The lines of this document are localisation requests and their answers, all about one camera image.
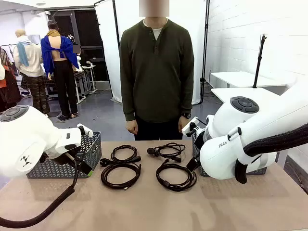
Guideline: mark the person's right hand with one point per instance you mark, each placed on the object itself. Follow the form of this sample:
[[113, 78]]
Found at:
[[131, 126]]

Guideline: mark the black backdrop stand pole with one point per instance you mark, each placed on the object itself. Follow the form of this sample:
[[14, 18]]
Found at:
[[205, 48], [116, 24]]

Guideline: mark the black wrist watch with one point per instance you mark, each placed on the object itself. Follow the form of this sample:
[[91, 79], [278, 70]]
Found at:
[[186, 115]]

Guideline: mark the person's left hand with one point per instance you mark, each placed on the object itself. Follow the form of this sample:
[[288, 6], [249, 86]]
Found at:
[[182, 124]]

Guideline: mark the grey background workbench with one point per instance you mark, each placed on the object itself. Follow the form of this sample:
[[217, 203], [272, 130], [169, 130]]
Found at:
[[84, 79]]

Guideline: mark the arm white wrist camera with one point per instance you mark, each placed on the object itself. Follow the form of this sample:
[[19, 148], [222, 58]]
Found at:
[[87, 131], [190, 125]]

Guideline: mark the person's left forearm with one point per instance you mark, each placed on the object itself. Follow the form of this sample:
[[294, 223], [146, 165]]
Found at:
[[186, 98]]

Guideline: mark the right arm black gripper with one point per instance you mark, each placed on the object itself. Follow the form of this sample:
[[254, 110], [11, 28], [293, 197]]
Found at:
[[198, 143]]

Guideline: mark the right arm white wrist camera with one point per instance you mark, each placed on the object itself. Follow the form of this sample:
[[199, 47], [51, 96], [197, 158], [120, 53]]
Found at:
[[190, 125]]

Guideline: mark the mannequin with white sweater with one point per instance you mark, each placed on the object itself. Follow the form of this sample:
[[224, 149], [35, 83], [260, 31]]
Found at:
[[30, 60]]

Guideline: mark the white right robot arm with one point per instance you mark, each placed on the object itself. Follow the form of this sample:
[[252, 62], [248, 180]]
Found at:
[[221, 156]]

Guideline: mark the person's right forearm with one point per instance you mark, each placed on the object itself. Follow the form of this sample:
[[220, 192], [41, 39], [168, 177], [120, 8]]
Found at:
[[128, 101]]

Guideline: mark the person in green sweater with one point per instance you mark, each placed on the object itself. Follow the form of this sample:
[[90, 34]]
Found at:
[[156, 72]]

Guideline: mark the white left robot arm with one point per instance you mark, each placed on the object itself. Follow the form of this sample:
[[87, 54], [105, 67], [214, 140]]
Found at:
[[24, 134]]

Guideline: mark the mannequin with blue jacket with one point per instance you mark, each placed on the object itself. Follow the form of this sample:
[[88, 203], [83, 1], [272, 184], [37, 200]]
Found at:
[[57, 55]]

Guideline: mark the grey perforated plastic basket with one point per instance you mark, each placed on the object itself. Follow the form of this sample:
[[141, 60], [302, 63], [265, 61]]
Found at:
[[93, 154], [258, 171]]

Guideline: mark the black tripod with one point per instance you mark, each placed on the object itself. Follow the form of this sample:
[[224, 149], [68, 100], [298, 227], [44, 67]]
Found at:
[[260, 60]]

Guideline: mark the left arm white wrist camera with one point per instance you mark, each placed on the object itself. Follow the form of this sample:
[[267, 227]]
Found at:
[[87, 131]]

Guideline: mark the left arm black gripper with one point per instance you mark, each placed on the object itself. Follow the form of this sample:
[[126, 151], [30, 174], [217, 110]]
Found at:
[[66, 156]]

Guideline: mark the background person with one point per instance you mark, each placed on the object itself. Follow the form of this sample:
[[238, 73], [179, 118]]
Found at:
[[76, 49]]

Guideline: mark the mannequin with brown clothes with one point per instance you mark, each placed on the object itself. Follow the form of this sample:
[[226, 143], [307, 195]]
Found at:
[[8, 84]]

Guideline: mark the white photo backdrop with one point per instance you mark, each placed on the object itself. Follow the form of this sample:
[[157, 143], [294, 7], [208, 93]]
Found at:
[[108, 48]]

